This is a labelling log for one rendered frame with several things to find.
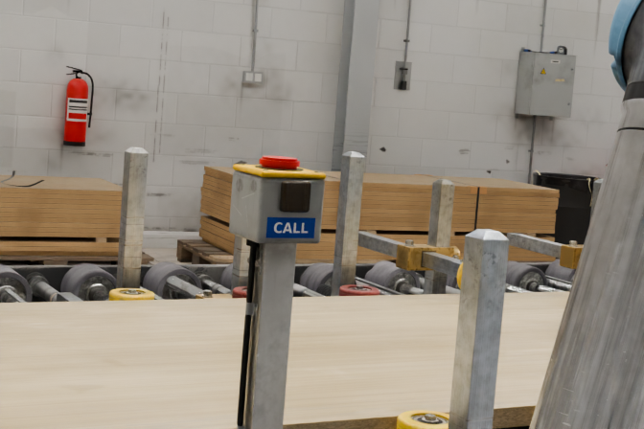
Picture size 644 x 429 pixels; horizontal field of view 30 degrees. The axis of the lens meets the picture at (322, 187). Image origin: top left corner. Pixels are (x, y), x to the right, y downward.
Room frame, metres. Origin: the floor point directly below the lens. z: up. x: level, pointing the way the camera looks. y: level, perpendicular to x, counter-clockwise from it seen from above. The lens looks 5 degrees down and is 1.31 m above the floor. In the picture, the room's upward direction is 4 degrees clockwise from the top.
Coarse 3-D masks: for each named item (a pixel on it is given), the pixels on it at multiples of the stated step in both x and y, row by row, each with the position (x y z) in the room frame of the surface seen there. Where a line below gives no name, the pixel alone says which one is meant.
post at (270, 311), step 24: (264, 264) 1.16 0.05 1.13; (288, 264) 1.17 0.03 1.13; (264, 288) 1.16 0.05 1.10; (288, 288) 1.17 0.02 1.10; (264, 312) 1.16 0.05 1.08; (288, 312) 1.17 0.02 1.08; (264, 336) 1.16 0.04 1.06; (288, 336) 1.18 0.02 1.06; (264, 360) 1.16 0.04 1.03; (240, 384) 1.17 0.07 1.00; (264, 384) 1.16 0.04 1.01; (240, 408) 1.17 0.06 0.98; (264, 408) 1.17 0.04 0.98
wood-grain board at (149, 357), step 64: (0, 320) 1.83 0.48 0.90; (64, 320) 1.87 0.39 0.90; (128, 320) 1.91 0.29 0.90; (192, 320) 1.95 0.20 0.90; (320, 320) 2.03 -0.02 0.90; (384, 320) 2.07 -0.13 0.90; (448, 320) 2.12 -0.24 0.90; (512, 320) 2.16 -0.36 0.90; (0, 384) 1.47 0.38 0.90; (64, 384) 1.50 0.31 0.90; (128, 384) 1.52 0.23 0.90; (192, 384) 1.54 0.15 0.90; (320, 384) 1.60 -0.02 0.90; (384, 384) 1.62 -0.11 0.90; (448, 384) 1.65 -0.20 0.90; (512, 384) 1.68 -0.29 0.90
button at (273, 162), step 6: (264, 156) 1.18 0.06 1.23; (270, 156) 1.19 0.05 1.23; (276, 156) 1.19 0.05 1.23; (282, 156) 1.20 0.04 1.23; (264, 162) 1.17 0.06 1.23; (270, 162) 1.16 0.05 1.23; (276, 162) 1.16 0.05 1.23; (282, 162) 1.16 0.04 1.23; (288, 162) 1.17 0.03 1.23; (294, 162) 1.17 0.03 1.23; (270, 168) 1.17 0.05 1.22; (276, 168) 1.17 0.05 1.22; (282, 168) 1.17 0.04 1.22; (288, 168) 1.17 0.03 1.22; (294, 168) 1.17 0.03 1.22
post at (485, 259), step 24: (480, 240) 1.29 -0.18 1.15; (504, 240) 1.30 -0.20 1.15; (480, 264) 1.28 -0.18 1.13; (504, 264) 1.30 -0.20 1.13; (480, 288) 1.28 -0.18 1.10; (504, 288) 1.30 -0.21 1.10; (480, 312) 1.29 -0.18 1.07; (456, 336) 1.31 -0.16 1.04; (480, 336) 1.29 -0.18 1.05; (456, 360) 1.31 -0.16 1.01; (480, 360) 1.29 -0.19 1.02; (456, 384) 1.31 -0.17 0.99; (480, 384) 1.29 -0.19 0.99; (456, 408) 1.30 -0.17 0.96; (480, 408) 1.29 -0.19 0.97
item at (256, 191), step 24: (240, 168) 1.18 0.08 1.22; (264, 168) 1.16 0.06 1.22; (240, 192) 1.18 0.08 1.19; (264, 192) 1.14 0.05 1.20; (312, 192) 1.16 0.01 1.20; (240, 216) 1.17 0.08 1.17; (264, 216) 1.14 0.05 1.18; (288, 216) 1.15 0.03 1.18; (312, 216) 1.16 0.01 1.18; (264, 240) 1.14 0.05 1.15; (288, 240) 1.15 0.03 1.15; (312, 240) 1.16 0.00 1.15
